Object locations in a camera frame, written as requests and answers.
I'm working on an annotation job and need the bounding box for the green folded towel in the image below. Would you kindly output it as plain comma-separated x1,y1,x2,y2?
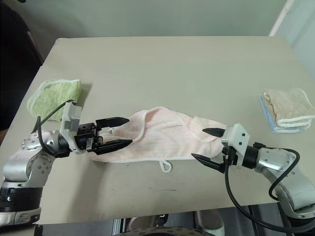
26,78,83,122

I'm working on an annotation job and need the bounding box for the pink towel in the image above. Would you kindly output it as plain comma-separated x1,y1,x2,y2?
92,106,228,173

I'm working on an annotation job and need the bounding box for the round dotted dark disc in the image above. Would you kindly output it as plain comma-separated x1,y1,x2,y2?
125,225,208,236

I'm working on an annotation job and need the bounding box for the dark brown cabinet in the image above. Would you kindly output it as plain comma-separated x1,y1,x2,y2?
0,0,45,131

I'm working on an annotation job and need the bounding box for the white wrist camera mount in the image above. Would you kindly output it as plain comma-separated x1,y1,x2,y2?
221,123,251,170
60,101,86,155

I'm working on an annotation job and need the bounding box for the beige folded towel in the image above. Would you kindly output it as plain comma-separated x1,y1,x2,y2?
262,87,315,129

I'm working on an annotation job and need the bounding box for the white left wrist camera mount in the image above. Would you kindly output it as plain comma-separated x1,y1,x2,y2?
60,101,86,155

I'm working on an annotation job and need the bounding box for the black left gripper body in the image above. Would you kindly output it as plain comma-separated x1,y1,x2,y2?
73,122,104,152

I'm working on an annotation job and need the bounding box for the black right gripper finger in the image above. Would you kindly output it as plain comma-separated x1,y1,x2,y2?
203,127,226,139
191,153,225,172

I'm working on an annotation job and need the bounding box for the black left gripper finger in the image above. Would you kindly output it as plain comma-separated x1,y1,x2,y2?
94,139,134,156
95,117,130,129

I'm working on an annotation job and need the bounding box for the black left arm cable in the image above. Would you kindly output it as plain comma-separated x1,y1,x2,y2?
36,99,76,158

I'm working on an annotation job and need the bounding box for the grey metal table frame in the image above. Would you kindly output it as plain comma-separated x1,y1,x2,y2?
111,218,126,236

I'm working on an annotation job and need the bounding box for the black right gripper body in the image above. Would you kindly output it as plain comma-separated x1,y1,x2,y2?
220,138,236,173

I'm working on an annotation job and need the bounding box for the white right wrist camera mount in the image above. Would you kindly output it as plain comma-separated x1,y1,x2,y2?
221,123,251,170

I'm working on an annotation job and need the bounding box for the white vertical wall trim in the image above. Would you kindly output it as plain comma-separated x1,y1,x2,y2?
268,0,292,37

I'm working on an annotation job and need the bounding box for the pink slipper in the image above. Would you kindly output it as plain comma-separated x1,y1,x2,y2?
126,216,140,236
193,209,225,236

